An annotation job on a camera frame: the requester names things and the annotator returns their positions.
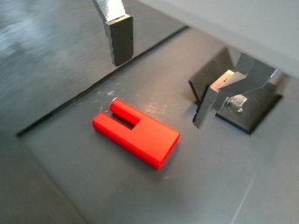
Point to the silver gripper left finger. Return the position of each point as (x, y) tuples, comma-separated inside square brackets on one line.
[(119, 29)]

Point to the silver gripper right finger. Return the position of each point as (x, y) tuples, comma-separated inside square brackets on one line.
[(229, 90)]

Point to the red square-circle peg object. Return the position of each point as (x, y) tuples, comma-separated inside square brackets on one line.
[(149, 140)]

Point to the dark grey curved fixture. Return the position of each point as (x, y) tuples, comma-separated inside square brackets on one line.
[(248, 108)]

